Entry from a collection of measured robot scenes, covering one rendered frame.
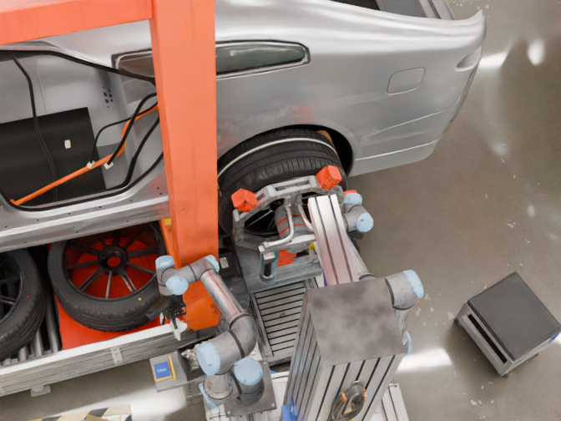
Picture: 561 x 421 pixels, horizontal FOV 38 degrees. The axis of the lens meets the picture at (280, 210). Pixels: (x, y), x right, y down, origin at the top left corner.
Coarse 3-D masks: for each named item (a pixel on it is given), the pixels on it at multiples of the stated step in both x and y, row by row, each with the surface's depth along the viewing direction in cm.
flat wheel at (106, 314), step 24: (72, 240) 420; (96, 240) 441; (144, 240) 441; (48, 264) 411; (72, 264) 430; (96, 264) 416; (120, 264) 420; (72, 288) 404; (144, 288) 407; (72, 312) 409; (96, 312) 399; (120, 312) 400; (144, 312) 409
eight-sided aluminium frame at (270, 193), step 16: (272, 192) 368; (288, 192) 368; (304, 192) 373; (320, 192) 377; (336, 192) 383; (256, 208) 372; (240, 224) 380; (240, 240) 393; (256, 240) 408; (272, 240) 413
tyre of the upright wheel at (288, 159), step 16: (240, 144) 379; (256, 144) 376; (272, 144) 374; (288, 144) 376; (304, 144) 378; (320, 144) 385; (224, 160) 383; (240, 160) 376; (256, 160) 372; (272, 160) 370; (288, 160) 370; (304, 160) 372; (320, 160) 376; (336, 160) 390; (224, 176) 381; (240, 176) 373; (256, 176) 369; (272, 176) 369; (288, 176) 373; (224, 192) 380; (224, 208) 381; (224, 224) 393
